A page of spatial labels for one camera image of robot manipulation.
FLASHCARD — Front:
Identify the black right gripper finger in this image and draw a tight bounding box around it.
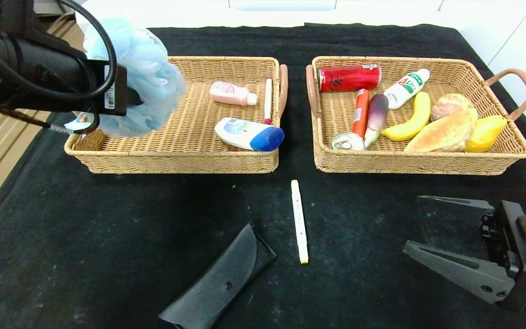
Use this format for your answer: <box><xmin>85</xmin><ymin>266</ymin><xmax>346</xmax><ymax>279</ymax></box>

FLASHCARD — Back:
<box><xmin>402</xmin><ymin>239</ymin><xmax>515</xmax><ymax>304</ymax></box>
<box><xmin>416</xmin><ymin>195</ymin><xmax>495</xmax><ymax>249</ymax></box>

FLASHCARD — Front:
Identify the red drink can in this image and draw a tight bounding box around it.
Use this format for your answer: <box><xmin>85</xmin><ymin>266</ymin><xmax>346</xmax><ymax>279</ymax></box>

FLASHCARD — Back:
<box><xmin>318</xmin><ymin>64</ymin><xmax>381</xmax><ymax>92</ymax></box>

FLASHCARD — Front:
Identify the long bread loaf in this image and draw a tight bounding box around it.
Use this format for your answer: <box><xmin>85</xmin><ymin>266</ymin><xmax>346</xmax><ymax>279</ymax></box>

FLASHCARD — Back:
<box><xmin>404</xmin><ymin>108</ymin><xmax>478</xmax><ymax>153</ymax></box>

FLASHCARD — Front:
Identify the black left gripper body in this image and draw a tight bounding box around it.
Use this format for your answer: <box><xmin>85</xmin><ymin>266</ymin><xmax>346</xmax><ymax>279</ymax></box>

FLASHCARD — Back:
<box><xmin>57</xmin><ymin>51</ymin><xmax>127</xmax><ymax>117</ymax></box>

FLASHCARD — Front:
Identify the light blue bath pouf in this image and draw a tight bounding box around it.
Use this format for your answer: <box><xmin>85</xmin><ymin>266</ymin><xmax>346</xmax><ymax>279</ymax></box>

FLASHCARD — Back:
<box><xmin>64</xmin><ymin>17</ymin><xmax>186</xmax><ymax>138</ymax></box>

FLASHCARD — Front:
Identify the white bottle with blue cap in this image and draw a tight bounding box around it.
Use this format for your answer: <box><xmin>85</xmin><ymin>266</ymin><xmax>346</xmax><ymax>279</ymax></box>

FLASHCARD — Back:
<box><xmin>214</xmin><ymin>117</ymin><xmax>285</xmax><ymax>152</ymax></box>

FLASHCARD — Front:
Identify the silver tin can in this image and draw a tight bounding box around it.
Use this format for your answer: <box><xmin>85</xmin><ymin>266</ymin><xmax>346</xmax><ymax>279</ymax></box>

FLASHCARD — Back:
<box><xmin>331</xmin><ymin>132</ymin><xmax>365</xmax><ymax>151</ymax></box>

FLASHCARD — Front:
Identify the yellow mango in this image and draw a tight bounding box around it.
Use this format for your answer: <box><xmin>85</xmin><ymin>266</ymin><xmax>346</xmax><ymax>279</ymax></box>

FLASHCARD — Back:
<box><xmin>465</xmin><ymin>115</ymin><xmax>507</xmax><ymax>154</ymax></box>

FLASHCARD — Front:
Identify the black tablecloth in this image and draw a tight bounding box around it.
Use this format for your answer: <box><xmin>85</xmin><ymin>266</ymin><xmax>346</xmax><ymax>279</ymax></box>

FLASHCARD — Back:
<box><xmin>0</xmin><ymin>23</ymin><xmax>526</xmax><ymax>329</ymax></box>

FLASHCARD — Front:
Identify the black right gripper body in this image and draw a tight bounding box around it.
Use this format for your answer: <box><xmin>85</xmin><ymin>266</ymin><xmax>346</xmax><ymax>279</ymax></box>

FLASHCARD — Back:
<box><xmin>481</xmin><ymin>200</ymin><xmax>526</xmax><ymax>313</ymax></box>

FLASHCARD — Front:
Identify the yellow banana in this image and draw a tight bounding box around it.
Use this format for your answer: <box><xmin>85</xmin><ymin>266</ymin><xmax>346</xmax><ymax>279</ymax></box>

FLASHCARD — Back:
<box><xmin>382</xmin><ymin>91</ymin><xmax>431</xmax><ymax>142</ymax></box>

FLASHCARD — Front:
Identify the white bottle with green label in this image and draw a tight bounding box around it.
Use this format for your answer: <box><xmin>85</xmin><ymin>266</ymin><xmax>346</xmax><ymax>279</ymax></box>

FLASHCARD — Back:
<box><xmin>384</xmin><ymin>69</ymin><xmax>430</xmax><ymax>109</ymax></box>

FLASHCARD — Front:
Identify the small pink bottle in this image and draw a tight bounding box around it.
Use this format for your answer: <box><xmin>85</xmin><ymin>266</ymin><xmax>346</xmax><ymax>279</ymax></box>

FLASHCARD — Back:
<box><xmin>209</xmin><ymin>81</ymin><xmax>258</xmax><ymax>106</ymax></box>

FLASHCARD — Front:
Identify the black cable with white tag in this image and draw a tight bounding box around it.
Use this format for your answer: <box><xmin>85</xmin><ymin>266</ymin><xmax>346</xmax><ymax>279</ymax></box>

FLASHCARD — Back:
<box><xmin>0</xmin><ymin>101</ymin><xmax>101</xmax><ymax>135</ymax></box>

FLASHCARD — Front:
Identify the white marker with yellow cap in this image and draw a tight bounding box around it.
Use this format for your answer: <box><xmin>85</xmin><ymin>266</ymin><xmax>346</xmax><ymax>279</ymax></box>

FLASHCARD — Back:
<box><xmin>290</xmin><ymin>180</ymin><xmax>309</xmax><ymax>264</ymax></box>

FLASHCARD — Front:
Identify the grey and brown shelf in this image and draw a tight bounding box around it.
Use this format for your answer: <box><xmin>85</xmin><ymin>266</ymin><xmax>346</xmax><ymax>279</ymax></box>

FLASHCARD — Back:
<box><xmin>32</xmin><ymin>0</ymin><xmax>79</xmax><ymax>21</ymax></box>

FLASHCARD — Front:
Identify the round bread roll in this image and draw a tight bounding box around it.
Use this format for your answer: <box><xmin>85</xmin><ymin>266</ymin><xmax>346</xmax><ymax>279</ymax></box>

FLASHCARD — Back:
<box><xmin>430</xmin><ymin>94</ymin><xmax>473</xmax><ymax>123</ymax></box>

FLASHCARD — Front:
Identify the orange sausage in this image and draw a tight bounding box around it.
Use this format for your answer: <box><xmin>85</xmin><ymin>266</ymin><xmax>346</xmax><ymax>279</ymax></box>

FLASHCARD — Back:
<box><xmin>352</xmin><ymin>89</ymin><xmax>370</xmax><ymax>140</ymax></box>

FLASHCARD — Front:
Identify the purple eggplant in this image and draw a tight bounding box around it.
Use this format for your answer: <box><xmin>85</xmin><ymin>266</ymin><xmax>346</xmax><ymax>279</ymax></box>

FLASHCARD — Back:
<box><xmin>364</xmin><ymin>94</ymin><xmax>389</xmax><ymax>148</ymax></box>

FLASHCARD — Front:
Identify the white pen with red tip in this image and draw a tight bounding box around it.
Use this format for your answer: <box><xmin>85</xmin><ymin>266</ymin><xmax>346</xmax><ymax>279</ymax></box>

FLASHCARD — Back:
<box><xmin>264</xmin><ymin>78</ymin><xmax>273</xmax><ymax>125</ymax></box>

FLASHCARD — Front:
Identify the thick black camera cable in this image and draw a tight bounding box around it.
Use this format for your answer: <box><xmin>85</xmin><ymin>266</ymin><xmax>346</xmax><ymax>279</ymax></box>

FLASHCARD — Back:
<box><xmin>0</xmin><ymin>0</ymin><xmax>118</xmax><ymax>103</ymax></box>

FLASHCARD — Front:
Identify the black leather glasses case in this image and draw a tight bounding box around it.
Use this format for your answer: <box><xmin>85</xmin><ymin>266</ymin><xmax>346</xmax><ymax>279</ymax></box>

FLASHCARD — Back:
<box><xmin>159</xmin><ymin>223</ymin><xmax>277</xmax><ymax>329</ymax></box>

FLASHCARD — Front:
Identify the rectangular wicker basket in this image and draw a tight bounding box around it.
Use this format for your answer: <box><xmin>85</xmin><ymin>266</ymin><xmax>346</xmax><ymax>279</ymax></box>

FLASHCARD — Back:
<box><xmin>64</xmin><ymin>56</ymin><xmax>289</xmax><ymax>175</ymax></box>
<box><xmin>305</xmin><ymin>56</ymin><xmax>526</xmax><ymax>176</ymax></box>

